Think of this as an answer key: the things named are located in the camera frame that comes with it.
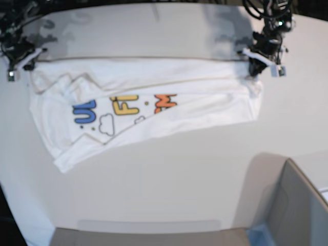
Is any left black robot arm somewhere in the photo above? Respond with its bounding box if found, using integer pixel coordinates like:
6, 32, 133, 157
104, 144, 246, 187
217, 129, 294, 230
238, 1, 295, 77

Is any white printed t-shirt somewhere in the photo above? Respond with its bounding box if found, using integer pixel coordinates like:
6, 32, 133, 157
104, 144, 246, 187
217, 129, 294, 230
29, 58, 263, 173

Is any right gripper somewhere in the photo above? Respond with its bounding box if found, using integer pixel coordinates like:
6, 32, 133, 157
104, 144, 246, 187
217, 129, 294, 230
5, 40, 48, 82

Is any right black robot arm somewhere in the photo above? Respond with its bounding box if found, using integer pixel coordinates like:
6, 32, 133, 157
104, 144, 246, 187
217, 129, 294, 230
1, 1, 48, 82

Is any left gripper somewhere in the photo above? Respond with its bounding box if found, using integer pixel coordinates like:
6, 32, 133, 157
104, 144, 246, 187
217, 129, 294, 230
237, 38, 287, 77

